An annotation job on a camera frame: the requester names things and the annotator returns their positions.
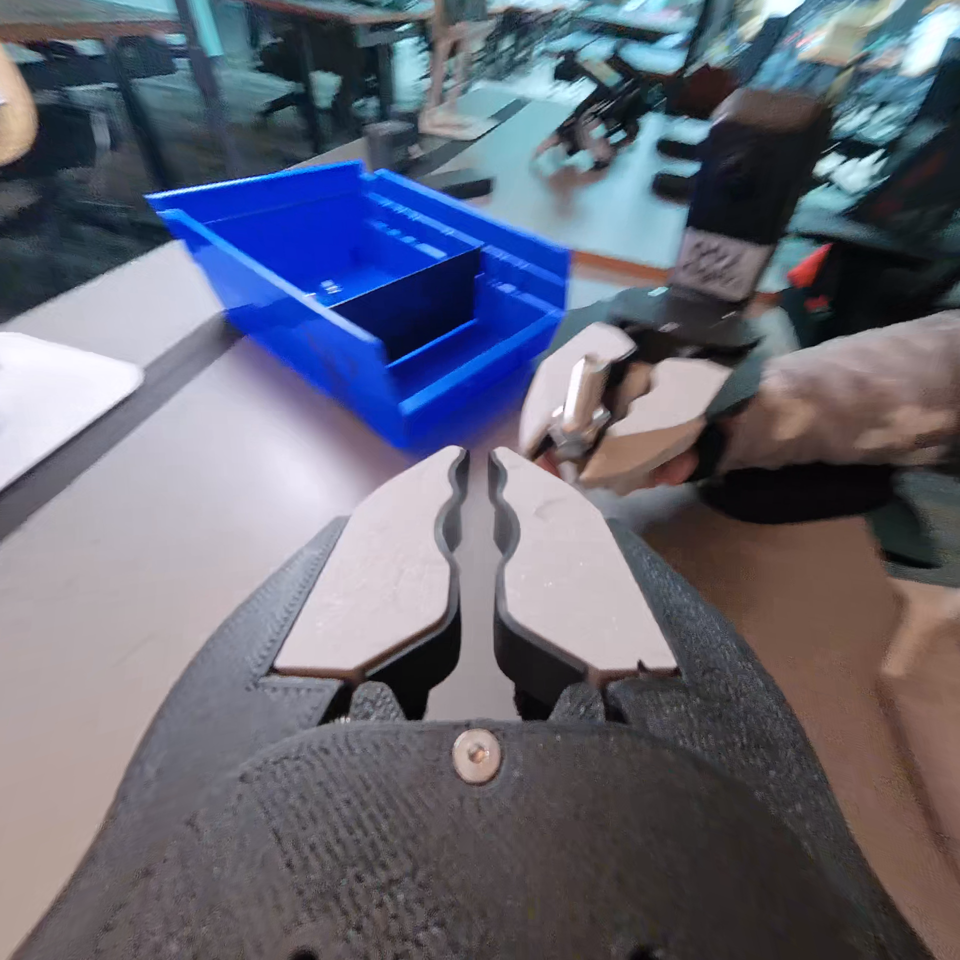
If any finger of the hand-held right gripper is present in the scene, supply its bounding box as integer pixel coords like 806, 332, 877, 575
519, 322, 639, 462
579, 357, 735, 498

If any black office chair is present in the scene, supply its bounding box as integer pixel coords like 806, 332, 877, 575
787, 60, 960, 331

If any black bin divider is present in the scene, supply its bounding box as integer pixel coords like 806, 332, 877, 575
330, 243, 485, 363

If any wooden stand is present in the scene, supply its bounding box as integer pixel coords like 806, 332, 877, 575
416, 0, 511, 140

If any person's right forearm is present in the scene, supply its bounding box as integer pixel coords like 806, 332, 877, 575
720, 311, 960, 474

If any person's grey patterned sweatshirt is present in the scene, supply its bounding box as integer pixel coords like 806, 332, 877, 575
881, 577, 960, 676

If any grey box device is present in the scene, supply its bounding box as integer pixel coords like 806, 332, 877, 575
363, 120, 417, 170

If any steel hex nut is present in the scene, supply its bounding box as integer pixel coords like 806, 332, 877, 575
549, 408, 612, 460

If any person's right hand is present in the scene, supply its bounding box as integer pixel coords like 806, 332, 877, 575
647, 448, 704, 489

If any blue plastic storage bin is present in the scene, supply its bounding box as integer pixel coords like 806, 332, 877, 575
144, 159, 573, 455

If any spare hand-held gripper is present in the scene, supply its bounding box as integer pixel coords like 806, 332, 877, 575
532, 75, 654, 177

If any grey desk with wood edge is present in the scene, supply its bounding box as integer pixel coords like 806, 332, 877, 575
300, 97, 751, 275

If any steel hex bolt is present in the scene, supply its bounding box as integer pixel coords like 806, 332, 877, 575
561, 357, 603, 429

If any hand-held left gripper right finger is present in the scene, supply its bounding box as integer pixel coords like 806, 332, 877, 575
487, 446, 680, 685

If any white rounded base plate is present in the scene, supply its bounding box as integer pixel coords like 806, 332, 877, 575
0, 332, 145, 492

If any black rectangular block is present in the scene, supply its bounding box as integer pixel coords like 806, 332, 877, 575
431, 168, 492, 200

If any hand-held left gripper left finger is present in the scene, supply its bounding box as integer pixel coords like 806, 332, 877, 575
272, 444, 470, 682

